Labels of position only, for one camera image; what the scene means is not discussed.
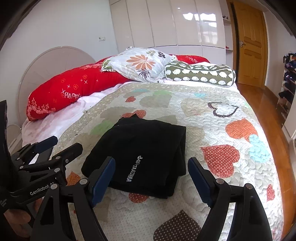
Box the black pants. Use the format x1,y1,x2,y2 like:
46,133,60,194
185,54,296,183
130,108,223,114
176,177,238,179
81,114,186,199

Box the white bedside table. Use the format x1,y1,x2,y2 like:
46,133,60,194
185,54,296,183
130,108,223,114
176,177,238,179
6,124,22,148

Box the white glossy wardrobe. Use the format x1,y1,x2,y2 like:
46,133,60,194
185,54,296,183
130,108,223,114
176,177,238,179
109,0,233,66

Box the heart pattern quilt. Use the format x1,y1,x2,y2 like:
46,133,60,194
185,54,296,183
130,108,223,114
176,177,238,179
52,82,285,241

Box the person's left hand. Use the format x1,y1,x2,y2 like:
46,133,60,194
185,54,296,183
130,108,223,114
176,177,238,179
4,198,43,238

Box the wooden door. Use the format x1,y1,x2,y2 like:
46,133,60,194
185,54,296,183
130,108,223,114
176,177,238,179
230,1,268,88

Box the cluttered storage shelf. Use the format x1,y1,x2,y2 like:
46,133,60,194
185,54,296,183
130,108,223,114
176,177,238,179
276,53,295,126

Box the round beige headboard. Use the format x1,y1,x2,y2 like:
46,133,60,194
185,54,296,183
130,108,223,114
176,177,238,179
16,46,95,126

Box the green sheep bolster pillow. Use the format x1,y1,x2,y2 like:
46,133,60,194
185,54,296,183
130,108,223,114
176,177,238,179
165,61,236,87

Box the white floral pillow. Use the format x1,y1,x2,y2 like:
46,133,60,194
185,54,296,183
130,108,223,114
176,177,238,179
101,48,177,83

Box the long red pillow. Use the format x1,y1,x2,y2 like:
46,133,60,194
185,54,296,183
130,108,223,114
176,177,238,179
26,55,208,121

